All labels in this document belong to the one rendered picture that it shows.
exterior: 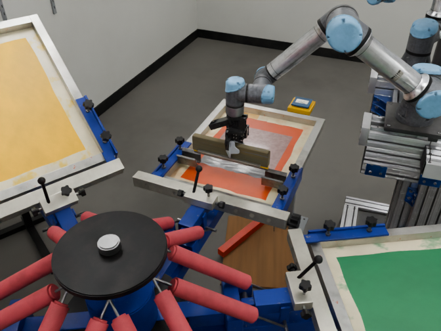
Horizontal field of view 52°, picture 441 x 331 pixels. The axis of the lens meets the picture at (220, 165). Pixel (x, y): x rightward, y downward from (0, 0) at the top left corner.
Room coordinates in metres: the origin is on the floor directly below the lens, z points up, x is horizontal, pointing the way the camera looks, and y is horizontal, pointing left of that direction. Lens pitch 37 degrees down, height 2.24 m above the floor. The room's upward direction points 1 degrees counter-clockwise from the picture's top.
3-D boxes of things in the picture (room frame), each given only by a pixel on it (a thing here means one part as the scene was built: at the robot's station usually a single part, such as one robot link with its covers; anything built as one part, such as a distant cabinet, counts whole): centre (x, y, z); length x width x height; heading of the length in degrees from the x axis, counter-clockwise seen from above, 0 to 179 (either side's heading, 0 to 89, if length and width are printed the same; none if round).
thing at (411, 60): (2.08, -0.97, 1.31); 0.15 x 0.15 x 0.10
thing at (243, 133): (1.61, -0.07, 1.23); 0.09 x 0.08 x 0.12; 66
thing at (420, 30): (2.09, -0.97, 1.42); 0.13 x 0.12 x 0.14; 135
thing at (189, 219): (1.31, 0.10, 1.02); 0.17 x 0.06 x 0.05; 156
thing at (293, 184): (1.49, -0.28, 0.98); 0.30 x 0.05 x 0.07; 156
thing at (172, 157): (1.71, 0.22, 0.98); 0.30 x 0.05 x 0.07; 156
